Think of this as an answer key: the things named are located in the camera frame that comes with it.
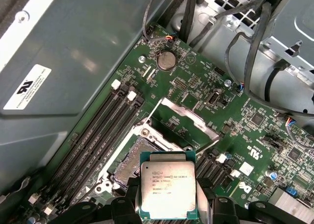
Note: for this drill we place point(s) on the CPU socket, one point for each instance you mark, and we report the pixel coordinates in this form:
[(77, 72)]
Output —
[(127, 160)]

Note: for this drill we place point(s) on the round coin battery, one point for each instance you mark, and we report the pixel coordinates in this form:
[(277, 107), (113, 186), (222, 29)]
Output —
[(166, 60)]

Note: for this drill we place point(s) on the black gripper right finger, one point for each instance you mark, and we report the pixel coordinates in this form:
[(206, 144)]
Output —
[(204, 209)]

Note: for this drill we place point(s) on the white label sticker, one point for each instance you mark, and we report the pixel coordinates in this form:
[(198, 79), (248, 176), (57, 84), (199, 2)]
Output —
[(27, 86)]

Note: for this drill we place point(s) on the RAM slot with black clips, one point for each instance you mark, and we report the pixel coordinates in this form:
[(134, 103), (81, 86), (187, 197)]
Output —
[(82, 147), (97, 158)]

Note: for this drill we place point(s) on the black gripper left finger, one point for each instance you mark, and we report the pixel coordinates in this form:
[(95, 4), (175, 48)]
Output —
[(127, 209)]

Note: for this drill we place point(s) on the black open PC case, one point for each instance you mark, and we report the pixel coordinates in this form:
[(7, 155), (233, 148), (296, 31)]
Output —
[(73, 49)]

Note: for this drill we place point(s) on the green motherboard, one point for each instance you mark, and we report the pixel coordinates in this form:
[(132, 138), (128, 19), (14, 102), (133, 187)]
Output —
[(220, 111)]

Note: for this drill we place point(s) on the silver CPU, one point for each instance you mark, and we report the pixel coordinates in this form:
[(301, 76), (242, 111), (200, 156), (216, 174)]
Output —
[(166, 184)]

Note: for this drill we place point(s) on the metal socket cover frame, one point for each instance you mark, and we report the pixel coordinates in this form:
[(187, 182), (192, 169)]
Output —
[(189, 119)]

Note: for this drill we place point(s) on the grey metal drive cage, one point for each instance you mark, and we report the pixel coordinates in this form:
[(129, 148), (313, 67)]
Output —
[(294, 27)]

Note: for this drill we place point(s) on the silver internal USB port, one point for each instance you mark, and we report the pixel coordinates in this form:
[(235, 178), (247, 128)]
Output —
[(214, 98)]

